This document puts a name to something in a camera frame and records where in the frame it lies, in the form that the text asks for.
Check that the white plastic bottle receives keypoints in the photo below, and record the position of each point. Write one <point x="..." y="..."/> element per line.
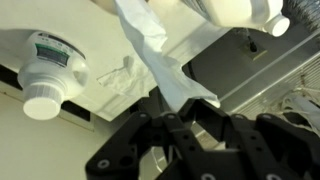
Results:
<point x="54" y="71"/>

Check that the white napkin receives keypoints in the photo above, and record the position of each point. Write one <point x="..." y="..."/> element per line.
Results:
<point x="147" y="35"/>

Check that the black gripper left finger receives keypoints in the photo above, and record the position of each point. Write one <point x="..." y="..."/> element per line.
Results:
<point x="119" y="157"/>

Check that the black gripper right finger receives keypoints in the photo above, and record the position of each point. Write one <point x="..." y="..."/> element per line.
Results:
<point x="266" y="148"/>

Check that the large white jug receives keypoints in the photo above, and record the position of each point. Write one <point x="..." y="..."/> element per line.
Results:
<point x="261" y="15"/>

